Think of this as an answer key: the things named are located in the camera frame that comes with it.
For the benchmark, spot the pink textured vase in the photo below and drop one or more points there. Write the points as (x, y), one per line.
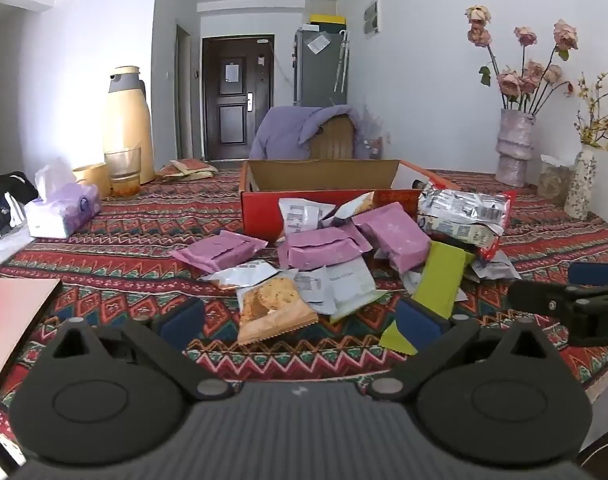
(516, 147)

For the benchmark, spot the purple tissue pack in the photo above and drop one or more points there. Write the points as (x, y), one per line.
(61, 207)

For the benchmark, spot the cream thermos jug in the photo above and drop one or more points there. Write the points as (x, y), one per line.
(126, 125)

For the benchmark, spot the dark brown door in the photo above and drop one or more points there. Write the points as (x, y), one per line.
(236, 95)

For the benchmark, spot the white umbrella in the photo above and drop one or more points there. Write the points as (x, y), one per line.
(341, 60)

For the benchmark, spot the wall electric panel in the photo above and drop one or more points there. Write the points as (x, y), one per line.
(371, 17)

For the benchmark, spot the yellow snack packet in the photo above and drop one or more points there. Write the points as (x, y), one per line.
(356, 207)

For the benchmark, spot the clear food jar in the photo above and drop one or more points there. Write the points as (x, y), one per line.
(551, 180)

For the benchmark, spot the pale pink board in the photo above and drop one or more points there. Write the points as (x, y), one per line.
(13, 320)

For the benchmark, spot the yellow flower branches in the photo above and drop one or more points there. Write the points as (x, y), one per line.
(601, 115)

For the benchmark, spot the yellow box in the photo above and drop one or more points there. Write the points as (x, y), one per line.
(326, 18)

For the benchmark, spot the red cardboard box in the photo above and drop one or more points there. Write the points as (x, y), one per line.
(324, 175)

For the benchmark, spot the small white grey snack packet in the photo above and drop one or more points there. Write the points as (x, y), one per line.
(491, 267)

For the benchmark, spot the wooden chair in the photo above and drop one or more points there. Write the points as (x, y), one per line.
(334, 140)

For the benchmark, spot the flat patterned packets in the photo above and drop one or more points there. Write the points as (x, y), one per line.
(188, 169)

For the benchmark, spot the orange cookie snack packet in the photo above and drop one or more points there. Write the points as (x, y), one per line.
(271, 305)

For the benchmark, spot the cream cup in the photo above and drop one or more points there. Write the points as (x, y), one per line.
(91, 177)

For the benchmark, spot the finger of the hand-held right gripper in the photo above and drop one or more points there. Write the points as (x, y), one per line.
(596, 274)
(539, 297)

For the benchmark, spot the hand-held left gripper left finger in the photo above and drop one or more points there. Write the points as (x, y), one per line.
(181, 322)

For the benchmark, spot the plain cardboard carton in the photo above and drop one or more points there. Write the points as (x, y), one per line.
(325, 0)

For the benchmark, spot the green snack packet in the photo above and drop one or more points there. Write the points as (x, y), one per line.
(441, 272)

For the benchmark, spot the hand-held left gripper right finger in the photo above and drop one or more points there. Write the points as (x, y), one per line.
(419, 322)

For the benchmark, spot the white floral vase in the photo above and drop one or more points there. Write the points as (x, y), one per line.
(581, 182)

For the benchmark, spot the crumpled silver snack packet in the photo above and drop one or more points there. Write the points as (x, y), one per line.
(244, 272)

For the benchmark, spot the glass cup with tea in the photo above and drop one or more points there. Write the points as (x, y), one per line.
(122, 170)

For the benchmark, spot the large silver red snack bag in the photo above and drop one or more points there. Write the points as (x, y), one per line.
(464, 215)

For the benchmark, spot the dried pink roses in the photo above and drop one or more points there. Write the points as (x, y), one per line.
(526, 70)

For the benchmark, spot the grey fridge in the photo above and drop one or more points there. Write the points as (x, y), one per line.
(320, 65)

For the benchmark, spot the purple jacket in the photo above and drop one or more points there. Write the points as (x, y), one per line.
(294, 127)

